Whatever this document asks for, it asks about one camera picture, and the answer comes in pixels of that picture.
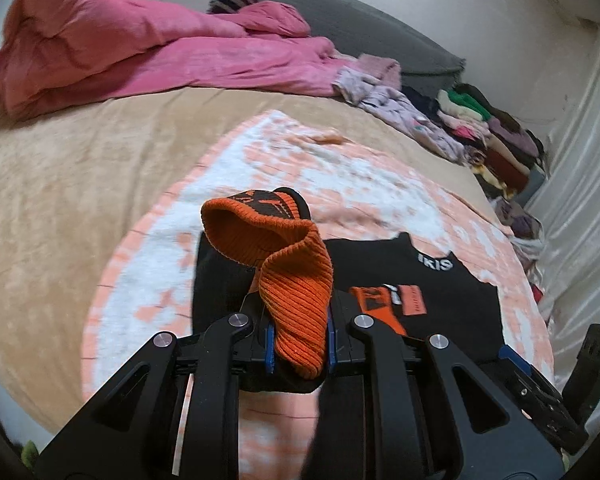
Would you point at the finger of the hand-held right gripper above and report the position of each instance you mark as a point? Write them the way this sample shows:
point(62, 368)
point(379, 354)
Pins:
point(535, 390)

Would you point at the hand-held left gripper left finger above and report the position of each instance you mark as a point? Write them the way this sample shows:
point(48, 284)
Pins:
point(269, 351)

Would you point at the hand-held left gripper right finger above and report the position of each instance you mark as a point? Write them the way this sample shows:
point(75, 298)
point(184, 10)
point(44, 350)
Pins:
point(332, 346)

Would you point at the black and orange knit sweater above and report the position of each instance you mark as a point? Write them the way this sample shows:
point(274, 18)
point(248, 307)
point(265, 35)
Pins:
point(295, 280)

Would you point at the heap of dark purple clothes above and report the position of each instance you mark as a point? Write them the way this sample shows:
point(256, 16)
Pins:
point(522, 225)

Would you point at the pile of folded clothes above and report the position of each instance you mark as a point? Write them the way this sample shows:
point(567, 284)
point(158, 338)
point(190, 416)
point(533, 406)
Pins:
point(485, 130)

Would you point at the white satin curtain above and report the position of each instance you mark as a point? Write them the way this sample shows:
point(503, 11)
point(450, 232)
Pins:
point(580, 210)

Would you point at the orange and white patterned blanket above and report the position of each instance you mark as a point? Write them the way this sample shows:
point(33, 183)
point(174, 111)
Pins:
point(260, 160)

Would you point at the small orange fabric scrap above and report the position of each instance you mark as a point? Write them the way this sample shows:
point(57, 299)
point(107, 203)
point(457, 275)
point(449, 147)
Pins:
point(327, 137)

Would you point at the lilac printed garment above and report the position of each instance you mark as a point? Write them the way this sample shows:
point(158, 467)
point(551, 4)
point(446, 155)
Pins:
point(405, 112)

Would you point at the pink fuzzy garment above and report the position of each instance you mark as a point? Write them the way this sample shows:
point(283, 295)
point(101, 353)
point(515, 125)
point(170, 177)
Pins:
point(380, 67)

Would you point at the grey headboard cover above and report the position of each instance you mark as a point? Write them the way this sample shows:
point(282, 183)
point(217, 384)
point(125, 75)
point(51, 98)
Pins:
point(360, 25)

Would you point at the pink quilt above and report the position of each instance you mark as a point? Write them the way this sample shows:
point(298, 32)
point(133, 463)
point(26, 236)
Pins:
point(130, 45)

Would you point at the dark striped cloth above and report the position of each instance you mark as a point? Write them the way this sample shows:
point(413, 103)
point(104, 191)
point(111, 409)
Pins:
point(232, 0)

